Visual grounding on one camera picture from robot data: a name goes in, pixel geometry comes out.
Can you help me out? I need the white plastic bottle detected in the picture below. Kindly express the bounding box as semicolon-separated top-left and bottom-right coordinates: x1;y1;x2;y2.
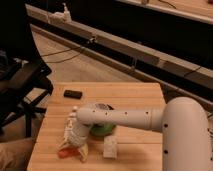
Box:
64;106;78;139

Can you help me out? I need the green plate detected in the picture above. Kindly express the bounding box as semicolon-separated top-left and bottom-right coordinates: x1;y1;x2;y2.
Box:
90;123;115;137

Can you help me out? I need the white spray bottle background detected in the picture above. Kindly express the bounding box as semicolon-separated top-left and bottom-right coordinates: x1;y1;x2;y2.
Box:
51;4;72;23

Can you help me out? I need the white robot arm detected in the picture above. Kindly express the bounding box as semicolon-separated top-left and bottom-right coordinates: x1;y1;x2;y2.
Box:
60;97;213;171

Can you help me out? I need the long wooden beam rail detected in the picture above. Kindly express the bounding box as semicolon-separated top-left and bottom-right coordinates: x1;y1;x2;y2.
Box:
27;1;213;96

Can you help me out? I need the black office chair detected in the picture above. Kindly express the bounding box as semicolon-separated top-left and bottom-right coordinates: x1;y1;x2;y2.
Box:
0;50;53;137

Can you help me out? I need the small black box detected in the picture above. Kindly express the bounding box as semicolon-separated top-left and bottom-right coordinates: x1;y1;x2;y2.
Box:
63;90;82;99

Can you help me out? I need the white cup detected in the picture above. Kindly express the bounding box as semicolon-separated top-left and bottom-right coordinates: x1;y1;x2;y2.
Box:
95;103;109;110

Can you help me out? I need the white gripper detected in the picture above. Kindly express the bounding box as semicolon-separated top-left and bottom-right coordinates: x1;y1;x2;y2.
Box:
58;122;91;162

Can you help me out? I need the white sponge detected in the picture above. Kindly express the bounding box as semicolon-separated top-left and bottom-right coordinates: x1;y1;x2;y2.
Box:
103;136;117;159

